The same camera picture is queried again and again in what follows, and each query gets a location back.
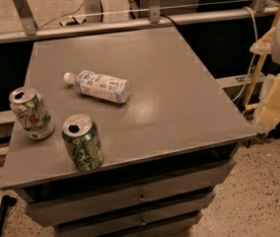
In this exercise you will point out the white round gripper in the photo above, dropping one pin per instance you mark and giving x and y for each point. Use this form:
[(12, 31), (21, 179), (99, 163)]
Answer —
[(268, 112)]

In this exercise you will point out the clear blue plastic bottle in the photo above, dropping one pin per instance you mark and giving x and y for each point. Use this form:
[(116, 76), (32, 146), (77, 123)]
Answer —
[(100, 86)]

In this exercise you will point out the grey metal railing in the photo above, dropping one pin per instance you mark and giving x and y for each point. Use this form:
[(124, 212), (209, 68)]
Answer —
[(36, 20)]

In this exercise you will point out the grey drawer cabinet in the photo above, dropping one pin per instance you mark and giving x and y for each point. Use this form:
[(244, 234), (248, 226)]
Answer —
[(177, 115)]

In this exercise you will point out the upper cabinet drawer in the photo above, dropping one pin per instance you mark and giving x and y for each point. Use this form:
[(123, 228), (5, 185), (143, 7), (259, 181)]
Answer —
[(108, 199)]

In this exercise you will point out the cabinet drawer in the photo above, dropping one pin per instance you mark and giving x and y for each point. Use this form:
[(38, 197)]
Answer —
[(147, 218), (108, 199)]

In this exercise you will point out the lower cabinet drawer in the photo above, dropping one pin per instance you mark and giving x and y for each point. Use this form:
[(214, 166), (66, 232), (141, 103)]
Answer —
[(147, 218)]

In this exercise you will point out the green soda can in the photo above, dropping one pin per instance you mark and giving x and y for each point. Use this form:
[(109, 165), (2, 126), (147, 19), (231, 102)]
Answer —
[(82, 141)]

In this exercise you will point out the white 7up soda can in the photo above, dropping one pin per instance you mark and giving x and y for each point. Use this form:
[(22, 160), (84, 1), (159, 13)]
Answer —
[(31, 112)]

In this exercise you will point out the black floor stand leg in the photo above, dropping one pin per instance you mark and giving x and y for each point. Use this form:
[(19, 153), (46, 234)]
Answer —
[(6, 202)]

